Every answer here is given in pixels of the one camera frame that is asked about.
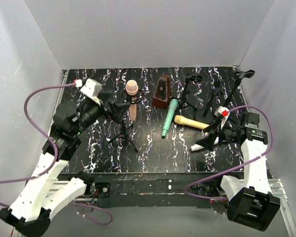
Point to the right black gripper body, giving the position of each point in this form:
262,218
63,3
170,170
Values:
219,135

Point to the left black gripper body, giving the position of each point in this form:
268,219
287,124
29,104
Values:
108,109

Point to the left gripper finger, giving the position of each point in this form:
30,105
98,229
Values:
104,96
116,110

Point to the black tripod shock-mount stand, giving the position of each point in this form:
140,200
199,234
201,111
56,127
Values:
124,130

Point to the black round-base mic stand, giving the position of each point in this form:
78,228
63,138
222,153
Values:
205,115

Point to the pink microphone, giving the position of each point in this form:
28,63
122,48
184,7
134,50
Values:
132,90

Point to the yellow microphone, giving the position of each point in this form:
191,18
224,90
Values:
181,120

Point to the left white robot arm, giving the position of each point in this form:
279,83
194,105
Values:
33,210

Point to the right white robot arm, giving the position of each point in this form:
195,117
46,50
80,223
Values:
251,202

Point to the tall black clip stand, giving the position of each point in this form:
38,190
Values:
240,75

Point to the small black tripod clip stand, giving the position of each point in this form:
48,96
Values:
183,102

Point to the white microphone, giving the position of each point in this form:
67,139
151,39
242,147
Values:
195,147

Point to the brown metronome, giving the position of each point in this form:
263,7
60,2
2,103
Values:
163,92

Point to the teal microphone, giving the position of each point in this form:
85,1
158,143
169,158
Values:
171,112

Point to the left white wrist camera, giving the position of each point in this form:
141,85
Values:
91,90

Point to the black front mounting rail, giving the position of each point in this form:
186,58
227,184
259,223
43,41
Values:
147,189

